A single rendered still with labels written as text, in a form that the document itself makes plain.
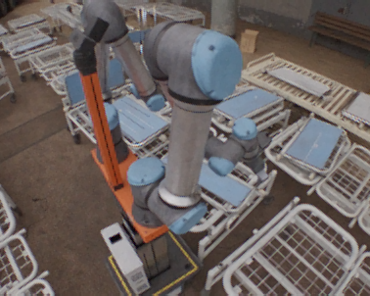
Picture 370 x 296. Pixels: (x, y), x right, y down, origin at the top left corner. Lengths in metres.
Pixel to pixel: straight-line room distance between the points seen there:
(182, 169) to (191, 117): 0.13
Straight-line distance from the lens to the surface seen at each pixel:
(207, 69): 0.43
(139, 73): 0.96
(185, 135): 0.53
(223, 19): 6.08
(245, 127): 0.78
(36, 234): 2.54
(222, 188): 1.82
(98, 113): 0.78
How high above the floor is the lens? 1.93
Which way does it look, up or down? 42 degrees down
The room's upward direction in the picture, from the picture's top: straight up
